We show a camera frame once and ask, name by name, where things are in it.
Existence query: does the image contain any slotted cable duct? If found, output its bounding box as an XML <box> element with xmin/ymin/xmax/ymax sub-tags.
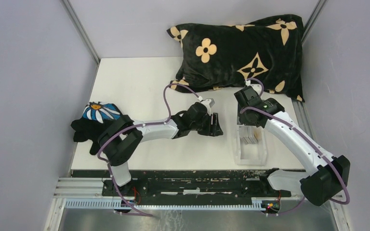
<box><xmin>65</xmin><ymin>198</ymin><xmax>271</xmax><ymax>212</ymax></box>

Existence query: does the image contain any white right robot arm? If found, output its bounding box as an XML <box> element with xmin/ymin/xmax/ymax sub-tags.
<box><xmin>234</xmin><ymin>86</ymin><xmax>351</xmax><ymax>206</ymax></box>

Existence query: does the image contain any stack of cards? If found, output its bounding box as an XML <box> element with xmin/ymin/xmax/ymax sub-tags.
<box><xmin>239</xmin><ymin>126</ymin><xmax>261</xmax><ymax>144</ymax></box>

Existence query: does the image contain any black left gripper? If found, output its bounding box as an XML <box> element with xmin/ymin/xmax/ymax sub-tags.
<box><xmin>190</xmin><ymin>112</ymin><xmax>223</xmax><ymax>137</ymax></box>

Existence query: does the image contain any black blue flower cloth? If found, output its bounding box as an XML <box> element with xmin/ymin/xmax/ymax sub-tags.
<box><xmin>71</xmin><ymin>102</ymin><xmax>121</xmax><ymax>155</ymax></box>

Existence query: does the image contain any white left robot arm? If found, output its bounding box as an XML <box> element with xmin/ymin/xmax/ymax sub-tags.
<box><xmin>98</xmin><ymin>99</ymin><xmax>223</xmax><ymax>196</ymax></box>

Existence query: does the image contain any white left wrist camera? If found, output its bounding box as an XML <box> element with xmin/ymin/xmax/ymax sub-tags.
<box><xmin>200</xmin><ymin>98</ymin><xmax>215</xmax><ymax>108</ymax></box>

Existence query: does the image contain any black floral pillow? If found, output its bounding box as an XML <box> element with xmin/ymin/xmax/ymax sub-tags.
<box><xmin>167</xmin><ymin>14</ymin><xmax>304</xmax><ymax>102</ymax></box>

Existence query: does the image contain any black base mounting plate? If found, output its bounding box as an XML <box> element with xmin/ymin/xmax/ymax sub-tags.
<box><xmin>102</xmin><ymin>178</ymin><xmax>291</xmax><ymax>205</ymax></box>

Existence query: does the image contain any clear plastic card box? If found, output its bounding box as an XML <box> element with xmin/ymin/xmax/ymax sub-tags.
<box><xmin>234</xmin><ymin>125</ymin><xmax>267</xmax><ymax>166</ymax></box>

